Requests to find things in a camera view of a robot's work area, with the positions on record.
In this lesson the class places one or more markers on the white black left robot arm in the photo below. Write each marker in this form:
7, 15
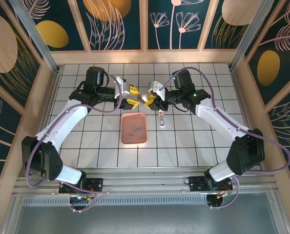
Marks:
62, 122

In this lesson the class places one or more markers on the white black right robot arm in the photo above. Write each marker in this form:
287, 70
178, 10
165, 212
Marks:
215, 117

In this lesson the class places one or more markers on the pink plastic tray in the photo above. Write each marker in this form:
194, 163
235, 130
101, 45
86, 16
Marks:
135, 119

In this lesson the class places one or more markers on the navy panel cream circle gold lines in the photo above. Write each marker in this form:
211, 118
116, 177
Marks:
223, 36
3, 48

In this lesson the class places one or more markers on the perforated metal strip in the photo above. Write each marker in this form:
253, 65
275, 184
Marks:
145, 201

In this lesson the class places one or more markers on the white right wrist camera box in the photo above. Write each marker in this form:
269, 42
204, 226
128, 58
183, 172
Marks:
156, 87

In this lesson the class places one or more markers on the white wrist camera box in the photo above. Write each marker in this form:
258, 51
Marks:
156, 87
120, 84

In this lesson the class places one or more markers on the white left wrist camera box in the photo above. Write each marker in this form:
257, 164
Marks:
120, 84

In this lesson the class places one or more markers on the aluminium table side rail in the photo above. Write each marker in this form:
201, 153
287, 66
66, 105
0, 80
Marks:
241, 97
51, 91

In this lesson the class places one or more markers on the navy wall panel pink flowers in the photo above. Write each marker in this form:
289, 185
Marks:
164, 41

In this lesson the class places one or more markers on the navy wall panel yellow oval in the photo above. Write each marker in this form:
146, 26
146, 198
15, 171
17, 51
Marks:
52, 34

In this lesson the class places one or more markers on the navy wall panel orange circle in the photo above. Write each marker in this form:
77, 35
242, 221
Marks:
106, 14

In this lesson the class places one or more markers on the aluminium frame post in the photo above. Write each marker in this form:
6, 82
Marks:
34, 31
251, 31

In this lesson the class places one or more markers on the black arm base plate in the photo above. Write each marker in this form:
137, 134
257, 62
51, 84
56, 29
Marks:
93, 184
196, 185

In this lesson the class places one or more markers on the navy wall panel oval fern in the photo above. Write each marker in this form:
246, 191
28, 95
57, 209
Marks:
269, 68

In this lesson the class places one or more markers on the navy wall panel single flower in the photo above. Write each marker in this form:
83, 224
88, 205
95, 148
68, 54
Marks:
1, 126

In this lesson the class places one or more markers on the navy wall panel pink fern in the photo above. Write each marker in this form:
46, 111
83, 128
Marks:
286, 126

